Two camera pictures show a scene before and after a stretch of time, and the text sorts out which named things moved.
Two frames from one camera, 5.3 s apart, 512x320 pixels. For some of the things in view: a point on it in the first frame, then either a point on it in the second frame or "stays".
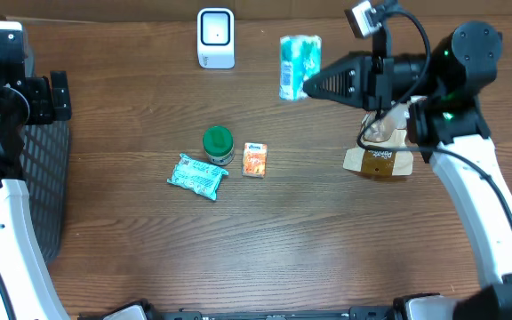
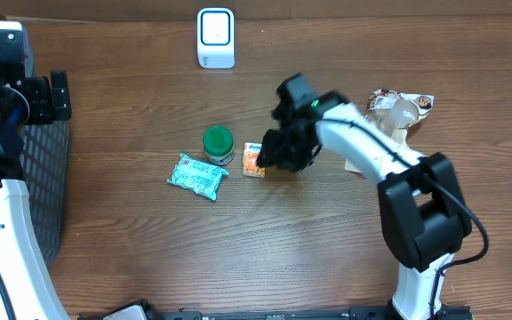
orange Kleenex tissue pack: [254, 160] stays
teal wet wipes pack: [197, 176] stays
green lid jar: [218, 142] stays
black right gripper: [356, 80] → [276, 153]
